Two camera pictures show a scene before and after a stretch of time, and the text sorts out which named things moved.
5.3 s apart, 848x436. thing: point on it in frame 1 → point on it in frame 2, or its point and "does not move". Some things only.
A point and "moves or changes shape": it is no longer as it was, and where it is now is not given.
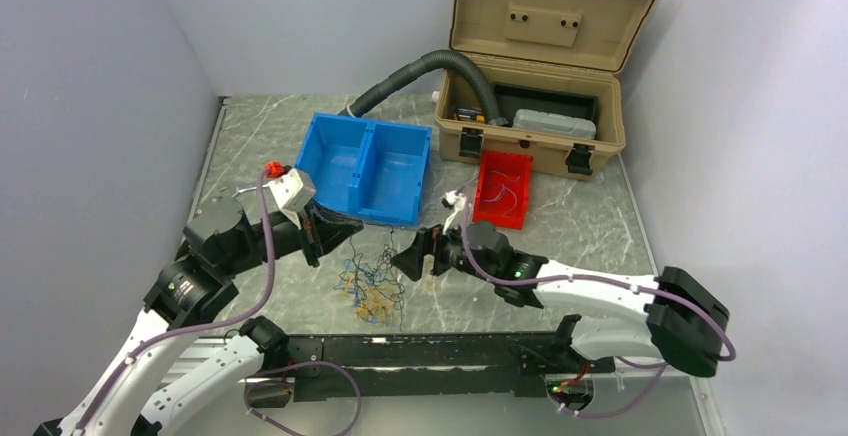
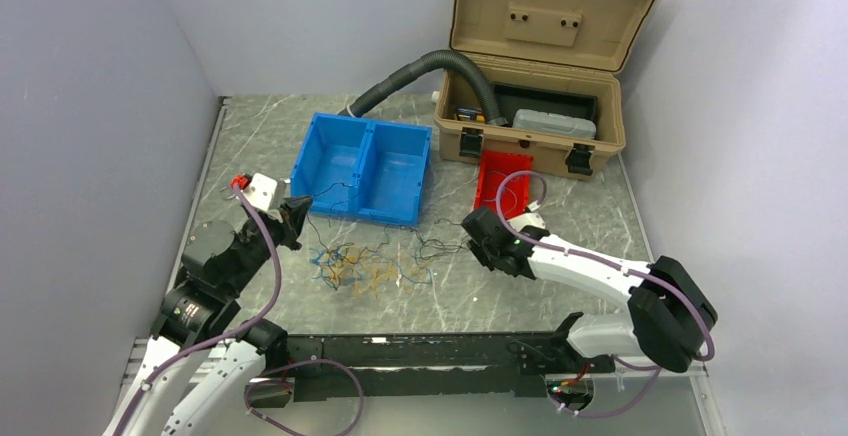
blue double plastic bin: [368, 167] does not move
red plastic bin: [502, 189] does not move
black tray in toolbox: [511, 97] does not move
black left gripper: [322, 231] → [293, 211]
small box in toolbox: [470, 114] does not move
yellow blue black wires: [376, 288] moves or changes shape
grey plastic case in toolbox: [554, 123] does not move
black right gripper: [410, 260] → [481, 253]
